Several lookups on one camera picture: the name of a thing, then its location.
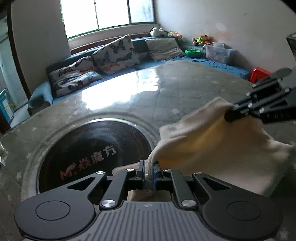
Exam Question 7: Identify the cream knit garment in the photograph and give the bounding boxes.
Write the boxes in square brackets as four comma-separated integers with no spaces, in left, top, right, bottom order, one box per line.
[127,97,295,201]

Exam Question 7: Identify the red plastic stool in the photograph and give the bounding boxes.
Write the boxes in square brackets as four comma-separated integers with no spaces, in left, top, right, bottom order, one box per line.
[250,67,271,83]

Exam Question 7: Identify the black round induction cooktop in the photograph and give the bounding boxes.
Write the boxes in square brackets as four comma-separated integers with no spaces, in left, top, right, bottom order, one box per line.
[38,118,154,193]

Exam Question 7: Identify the clear plastic storage box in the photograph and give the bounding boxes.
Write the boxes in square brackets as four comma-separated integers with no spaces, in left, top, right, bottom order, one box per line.
[205,45,235,65]

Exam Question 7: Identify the colourful plush toys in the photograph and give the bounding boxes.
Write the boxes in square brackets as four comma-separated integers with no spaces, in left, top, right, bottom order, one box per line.
[192,35,213,46]

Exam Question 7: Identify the green plastic bowl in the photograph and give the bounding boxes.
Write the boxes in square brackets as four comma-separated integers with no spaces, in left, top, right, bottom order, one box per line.
[185,49,203,58]

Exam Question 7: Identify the grey plain cushion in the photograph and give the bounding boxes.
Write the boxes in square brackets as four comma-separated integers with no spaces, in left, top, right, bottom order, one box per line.
[145,38,185,60]

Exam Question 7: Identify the butterfly pillow lying flat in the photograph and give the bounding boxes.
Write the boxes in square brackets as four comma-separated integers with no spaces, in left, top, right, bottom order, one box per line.
[49,56,103,97]

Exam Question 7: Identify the blue sofa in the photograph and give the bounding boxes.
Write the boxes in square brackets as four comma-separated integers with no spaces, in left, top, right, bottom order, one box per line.
[28,35,250,115]

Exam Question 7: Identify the white black plush toy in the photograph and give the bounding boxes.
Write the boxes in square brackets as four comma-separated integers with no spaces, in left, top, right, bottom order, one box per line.
[149,27,168,38]

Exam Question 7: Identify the butterfly pillow upright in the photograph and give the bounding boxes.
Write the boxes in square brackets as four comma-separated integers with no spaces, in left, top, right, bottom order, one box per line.
[92,35,140,75]

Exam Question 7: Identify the light blue cabinet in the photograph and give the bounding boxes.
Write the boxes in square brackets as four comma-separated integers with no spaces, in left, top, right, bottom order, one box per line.
[1,89,14,123]

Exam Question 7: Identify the window with green frame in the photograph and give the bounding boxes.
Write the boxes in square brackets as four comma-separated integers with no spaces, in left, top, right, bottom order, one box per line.
[60,0,156,39]

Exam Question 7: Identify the dark wooden door frame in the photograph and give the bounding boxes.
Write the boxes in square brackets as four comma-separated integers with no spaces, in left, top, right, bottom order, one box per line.
[6,0,32,100]

